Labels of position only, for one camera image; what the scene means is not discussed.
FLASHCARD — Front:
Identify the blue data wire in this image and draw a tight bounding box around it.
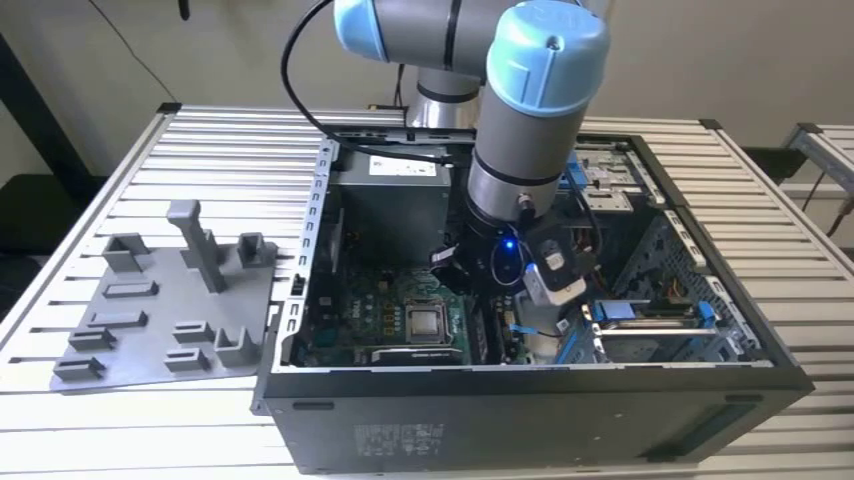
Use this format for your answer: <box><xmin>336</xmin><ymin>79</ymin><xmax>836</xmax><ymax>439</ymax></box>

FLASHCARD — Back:
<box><xmin>508</xmin><ymin>323</ymin><xmax>568</xmax><ymax>340</ymax></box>

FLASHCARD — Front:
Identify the aluminium frame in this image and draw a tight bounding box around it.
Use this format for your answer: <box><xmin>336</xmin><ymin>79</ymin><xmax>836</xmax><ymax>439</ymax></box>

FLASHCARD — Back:
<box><xmin>779</xmin><ymin>122</ymin><xmax>854</xmax><ymax>201</ymax></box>

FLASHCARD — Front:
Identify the thick black camera cable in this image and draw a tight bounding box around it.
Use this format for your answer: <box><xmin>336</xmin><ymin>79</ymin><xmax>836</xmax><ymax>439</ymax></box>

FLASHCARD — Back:
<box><xmin>279</xmin><ymin>0</ymin><xmax>459</xmax><ymax>169</ymax></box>

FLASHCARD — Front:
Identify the blue disk carrier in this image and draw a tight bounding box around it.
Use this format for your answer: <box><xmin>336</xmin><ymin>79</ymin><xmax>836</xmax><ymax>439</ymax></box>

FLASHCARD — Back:
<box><xmin>580</xmin><ymin>298</ymin><xmax>722</xmax><ymax>334</ymax></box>

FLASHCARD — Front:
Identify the RAM slot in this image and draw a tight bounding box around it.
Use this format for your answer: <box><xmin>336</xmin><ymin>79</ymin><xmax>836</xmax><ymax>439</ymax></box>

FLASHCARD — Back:
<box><xmin>464</xmin><ymin>300</ymin><xmax>480</xmax><ymax>365</ymax></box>
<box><xmin>479</xmin><ymin>299</ymin><xmax>495</xmax><ymax>365</ymax></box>

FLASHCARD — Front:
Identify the black graphics card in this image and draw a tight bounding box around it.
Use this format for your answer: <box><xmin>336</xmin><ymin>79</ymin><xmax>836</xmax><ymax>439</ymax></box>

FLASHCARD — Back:
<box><xmin>356</xmin><ymin>346</ymin><xmax>468</xmax><ymax>367</ymax></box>

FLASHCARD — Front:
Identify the silver CPU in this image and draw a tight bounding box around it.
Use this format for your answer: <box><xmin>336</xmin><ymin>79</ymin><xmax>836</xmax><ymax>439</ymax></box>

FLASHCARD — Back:
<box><xmin>407</xmin><ymin>309</ymin><xmax>447</xmax><ymax>345</ymax></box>

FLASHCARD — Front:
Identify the CPU socket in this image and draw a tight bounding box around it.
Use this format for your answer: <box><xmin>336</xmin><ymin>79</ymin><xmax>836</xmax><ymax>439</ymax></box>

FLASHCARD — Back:
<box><xmin>397</xmin><ymin>297</ymin><xmax>455</xmax><ymax>347</ymax></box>

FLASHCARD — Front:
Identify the metal drive cage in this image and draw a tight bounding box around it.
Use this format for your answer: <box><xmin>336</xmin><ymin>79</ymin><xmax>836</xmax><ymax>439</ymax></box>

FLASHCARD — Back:
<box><xmin>559</xmin><ymin>141</ymin><xmax>663</xmax><ymax>274</ymax></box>

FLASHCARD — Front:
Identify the black slanted pole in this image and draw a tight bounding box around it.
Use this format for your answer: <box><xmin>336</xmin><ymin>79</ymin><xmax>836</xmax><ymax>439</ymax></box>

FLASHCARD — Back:
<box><xmin>0</xmin><ymin>29</ymin><xmax>92</xmax><ymax>191</ymax></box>

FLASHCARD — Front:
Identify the green motherboard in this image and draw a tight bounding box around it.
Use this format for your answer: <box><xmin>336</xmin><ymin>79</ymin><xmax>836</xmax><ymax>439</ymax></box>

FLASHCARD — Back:
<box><xmin>292</xmin><ymin>267</ymin><xmax>535</xmax><ymax>369</ymax></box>

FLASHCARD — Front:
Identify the black open PC case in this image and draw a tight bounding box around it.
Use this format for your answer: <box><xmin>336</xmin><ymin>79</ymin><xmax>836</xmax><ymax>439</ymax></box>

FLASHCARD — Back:
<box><xmin>249</xmin><ymin>122</ymin><xmax>816</xmax><ymax>476</ymax></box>

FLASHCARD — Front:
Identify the grey parts rack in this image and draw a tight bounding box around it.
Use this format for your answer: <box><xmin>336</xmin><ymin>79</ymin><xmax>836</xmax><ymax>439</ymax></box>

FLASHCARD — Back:
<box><xmin>49</xmin><ymin>198</ymin><xmax>281</xmax><ymax>396</ymax></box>

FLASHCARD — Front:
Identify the black connector plate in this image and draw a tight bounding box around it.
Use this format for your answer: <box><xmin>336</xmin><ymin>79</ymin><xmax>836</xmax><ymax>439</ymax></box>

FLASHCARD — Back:
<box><xmin>739</xmin><ymin>147</ymin><xmax>812</xmax><ymax>186</ymax></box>

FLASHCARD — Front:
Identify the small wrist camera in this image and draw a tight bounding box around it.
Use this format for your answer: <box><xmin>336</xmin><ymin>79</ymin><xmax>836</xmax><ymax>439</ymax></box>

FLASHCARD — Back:
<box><xmin>428</xmin><ymin>243</ymin><xmax>463</xmax><ymax>274</ymax></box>

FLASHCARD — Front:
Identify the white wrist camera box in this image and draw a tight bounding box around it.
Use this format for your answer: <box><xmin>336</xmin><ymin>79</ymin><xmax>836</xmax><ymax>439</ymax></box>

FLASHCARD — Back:
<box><xmin>523</xmin><ymin>224</ymin><xmax>589</xmax><ymax>307</ymax></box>

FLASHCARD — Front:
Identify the thin black cable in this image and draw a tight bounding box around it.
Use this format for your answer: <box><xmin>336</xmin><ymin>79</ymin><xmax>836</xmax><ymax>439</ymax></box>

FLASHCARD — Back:
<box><xmin>391</xmin><ymin>63</ymin><xmax>409</xmax><ymax>109</ymax></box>

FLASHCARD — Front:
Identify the grey power supply unit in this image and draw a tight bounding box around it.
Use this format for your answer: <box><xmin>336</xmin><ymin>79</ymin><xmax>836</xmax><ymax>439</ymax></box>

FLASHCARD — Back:
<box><xmin>331</xmin><ymin>144</ymin><xmax>479</xmax><ymax>269</ymax></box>

